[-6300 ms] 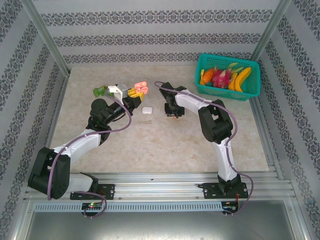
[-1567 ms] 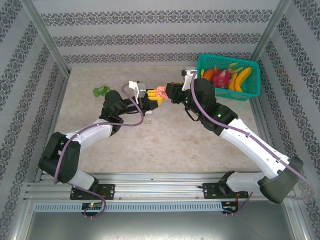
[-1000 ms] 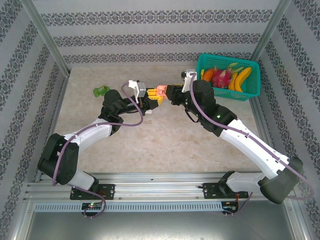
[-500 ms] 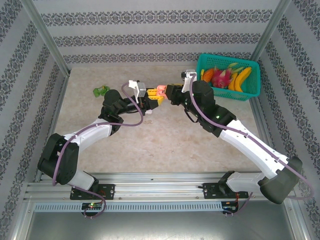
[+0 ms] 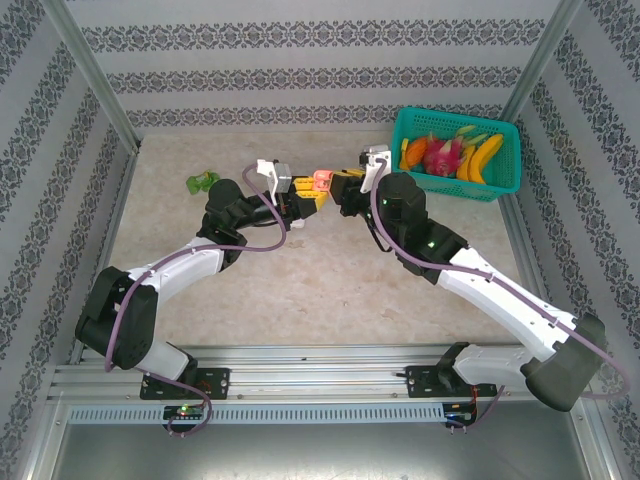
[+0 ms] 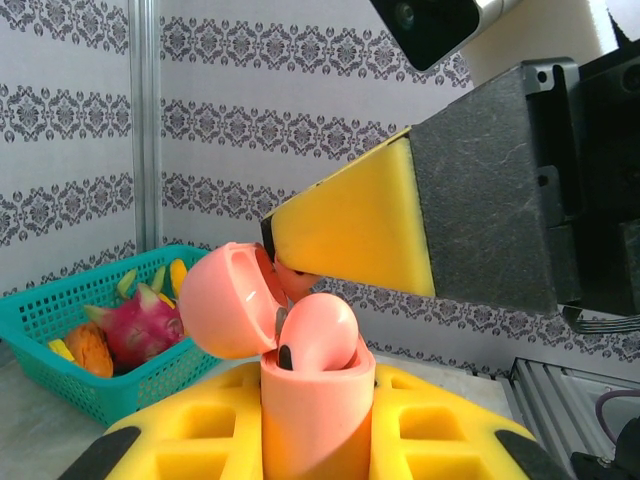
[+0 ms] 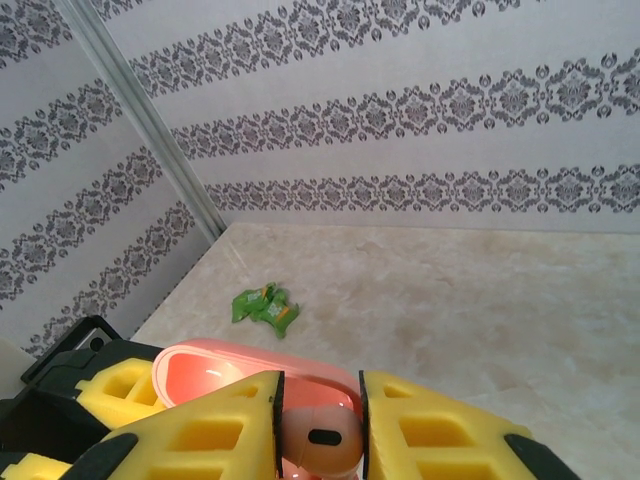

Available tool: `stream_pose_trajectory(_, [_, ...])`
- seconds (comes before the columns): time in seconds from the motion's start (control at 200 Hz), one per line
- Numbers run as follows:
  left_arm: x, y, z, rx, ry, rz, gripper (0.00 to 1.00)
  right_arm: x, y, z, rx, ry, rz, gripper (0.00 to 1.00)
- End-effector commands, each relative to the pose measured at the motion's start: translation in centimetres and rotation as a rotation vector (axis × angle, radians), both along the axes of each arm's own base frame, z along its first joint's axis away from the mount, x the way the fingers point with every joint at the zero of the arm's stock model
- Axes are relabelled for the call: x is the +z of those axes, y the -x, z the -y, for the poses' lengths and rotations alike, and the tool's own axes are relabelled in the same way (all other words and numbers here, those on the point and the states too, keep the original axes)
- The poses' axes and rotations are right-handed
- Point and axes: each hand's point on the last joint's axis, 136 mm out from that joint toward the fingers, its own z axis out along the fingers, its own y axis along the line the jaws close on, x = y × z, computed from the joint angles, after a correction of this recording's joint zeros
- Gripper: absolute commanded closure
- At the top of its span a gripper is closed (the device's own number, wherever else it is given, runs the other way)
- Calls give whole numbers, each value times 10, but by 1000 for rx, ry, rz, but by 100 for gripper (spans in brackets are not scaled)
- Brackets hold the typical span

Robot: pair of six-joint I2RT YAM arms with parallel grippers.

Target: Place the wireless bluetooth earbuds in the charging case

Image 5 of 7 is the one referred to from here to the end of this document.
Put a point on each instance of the pink earbud charging case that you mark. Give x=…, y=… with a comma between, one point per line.
x=321, y=176

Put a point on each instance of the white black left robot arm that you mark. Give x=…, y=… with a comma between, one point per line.
x=185, y=265

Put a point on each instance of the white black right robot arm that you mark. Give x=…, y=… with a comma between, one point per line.
x=500, y=295

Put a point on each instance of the green snack wrapper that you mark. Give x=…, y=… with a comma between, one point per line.
x=200, y=181

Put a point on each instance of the orange toy fruit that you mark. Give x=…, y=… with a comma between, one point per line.
x=415, y=152

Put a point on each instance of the pink dragon fruit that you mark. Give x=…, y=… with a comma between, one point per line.
x=442, y=157

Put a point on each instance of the small yellow banana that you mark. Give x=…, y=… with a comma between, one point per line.
x=466, y=170

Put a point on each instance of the large yellow banana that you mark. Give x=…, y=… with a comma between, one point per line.
x=485, y=155

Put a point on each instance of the teal plastic basket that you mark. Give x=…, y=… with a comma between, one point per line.
x=505, y=170

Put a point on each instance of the left controller circuit board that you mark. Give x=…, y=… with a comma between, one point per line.
x=185, y=411

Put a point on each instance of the controller circuit board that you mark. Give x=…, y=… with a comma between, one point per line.
x=185, y=411
x=457, y=414

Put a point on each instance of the right controller circuit board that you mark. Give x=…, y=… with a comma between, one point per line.
x=457, y=414

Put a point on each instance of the aluminium table side rail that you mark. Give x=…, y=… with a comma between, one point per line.
x=107, y=240
x=520, y=240

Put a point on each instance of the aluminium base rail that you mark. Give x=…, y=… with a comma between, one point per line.
x=310, y=372

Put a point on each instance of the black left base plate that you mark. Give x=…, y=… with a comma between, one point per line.
x=215, y=382

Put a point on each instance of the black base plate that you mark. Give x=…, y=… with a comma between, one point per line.
x=215, y=382
x=420, y=382

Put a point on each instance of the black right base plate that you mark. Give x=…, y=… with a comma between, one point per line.
x=420, y=382

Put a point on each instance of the aluminium frame post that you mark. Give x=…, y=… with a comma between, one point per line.
x=90, y=70
x=542, y=55

